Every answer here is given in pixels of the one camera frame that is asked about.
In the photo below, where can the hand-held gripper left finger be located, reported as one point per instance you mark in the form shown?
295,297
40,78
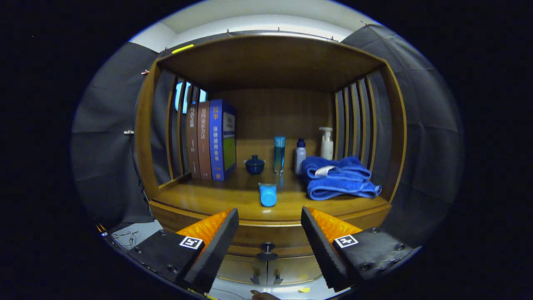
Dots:
214,252

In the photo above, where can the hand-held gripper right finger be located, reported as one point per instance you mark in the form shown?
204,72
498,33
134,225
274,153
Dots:
322,252

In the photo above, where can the wooden drawer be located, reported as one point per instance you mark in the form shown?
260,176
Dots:
287,246

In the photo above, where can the light blue tube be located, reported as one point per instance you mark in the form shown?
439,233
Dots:
268,198

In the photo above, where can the wooden cabinet door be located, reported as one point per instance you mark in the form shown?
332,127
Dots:
239,271
295,271

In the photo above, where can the wooden cabinet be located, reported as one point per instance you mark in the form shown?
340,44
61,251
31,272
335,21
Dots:
275,112

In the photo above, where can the blue folded towel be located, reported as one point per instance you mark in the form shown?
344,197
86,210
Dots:
341,183

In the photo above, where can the dark blue lidded teacup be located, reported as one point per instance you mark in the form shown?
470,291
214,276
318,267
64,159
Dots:
254,166

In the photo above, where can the white bottle blue cap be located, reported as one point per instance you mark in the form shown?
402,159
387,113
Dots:
300,158

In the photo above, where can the white pump bottle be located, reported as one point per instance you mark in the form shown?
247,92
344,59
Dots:
327,148

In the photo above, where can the teal glass bottle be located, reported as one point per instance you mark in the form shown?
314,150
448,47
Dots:
279,156

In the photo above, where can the blue book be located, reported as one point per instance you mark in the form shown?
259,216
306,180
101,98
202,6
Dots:
216,141

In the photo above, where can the reddish brown book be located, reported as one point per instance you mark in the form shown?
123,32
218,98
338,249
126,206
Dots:
204,141

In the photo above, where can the dark brown book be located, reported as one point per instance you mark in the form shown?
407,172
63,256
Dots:
192,141

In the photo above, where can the black backdrop cloth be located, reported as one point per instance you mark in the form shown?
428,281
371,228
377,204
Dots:
429,125

